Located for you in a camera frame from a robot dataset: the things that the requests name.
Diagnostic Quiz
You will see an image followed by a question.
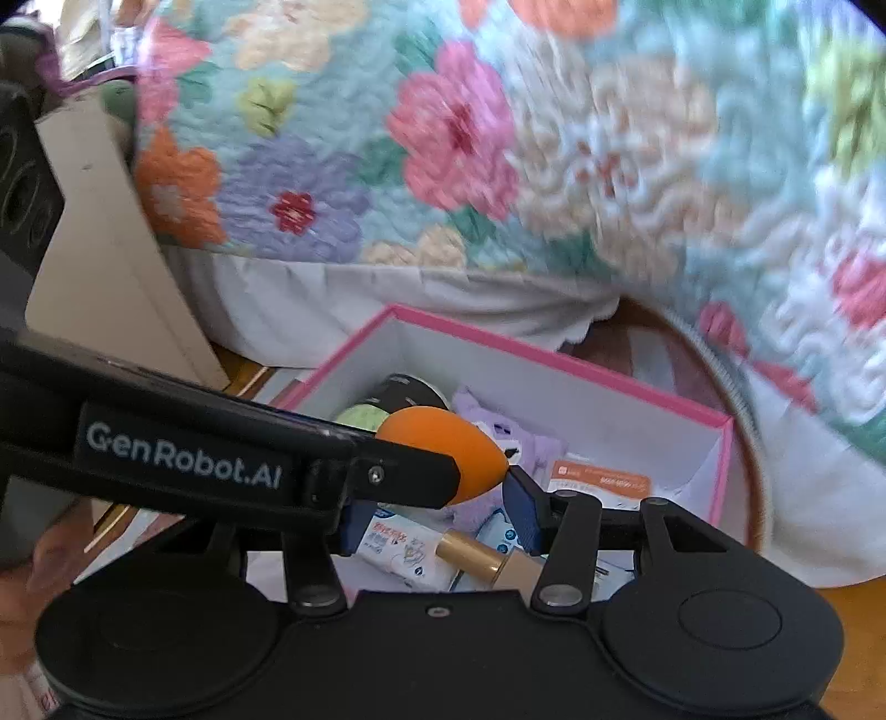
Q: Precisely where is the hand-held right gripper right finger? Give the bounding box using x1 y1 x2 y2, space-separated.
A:
504 467 747 616

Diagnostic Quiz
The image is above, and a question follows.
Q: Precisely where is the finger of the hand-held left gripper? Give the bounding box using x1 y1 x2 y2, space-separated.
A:
303 441 462 511

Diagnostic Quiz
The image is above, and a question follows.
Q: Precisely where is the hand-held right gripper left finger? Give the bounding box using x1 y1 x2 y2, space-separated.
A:
200 500 379 616

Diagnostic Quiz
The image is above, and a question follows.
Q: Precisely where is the small white tissue pack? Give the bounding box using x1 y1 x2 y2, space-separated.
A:
358 507 459 591

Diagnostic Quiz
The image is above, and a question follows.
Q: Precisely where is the orange makeup sponge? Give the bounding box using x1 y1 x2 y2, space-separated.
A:
375 407 511 505

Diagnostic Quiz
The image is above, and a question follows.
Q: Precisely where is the beige foundation bottle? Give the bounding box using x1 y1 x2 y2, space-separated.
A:
435 528 548 591

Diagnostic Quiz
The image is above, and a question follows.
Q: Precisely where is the purple plush toy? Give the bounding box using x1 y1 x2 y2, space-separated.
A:
443 386 570 537

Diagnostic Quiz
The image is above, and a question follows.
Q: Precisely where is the green yarn ball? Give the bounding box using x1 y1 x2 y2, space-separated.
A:
334 405 392 431

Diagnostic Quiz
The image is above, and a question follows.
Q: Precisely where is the clear box with orange label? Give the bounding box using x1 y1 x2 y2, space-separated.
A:
547 455 655 515

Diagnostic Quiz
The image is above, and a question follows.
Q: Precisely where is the pink cardboard box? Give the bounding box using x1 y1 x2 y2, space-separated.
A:
273 305 735 593

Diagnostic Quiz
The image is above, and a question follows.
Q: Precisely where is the floral quilt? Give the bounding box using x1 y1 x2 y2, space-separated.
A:
131 0 886 472

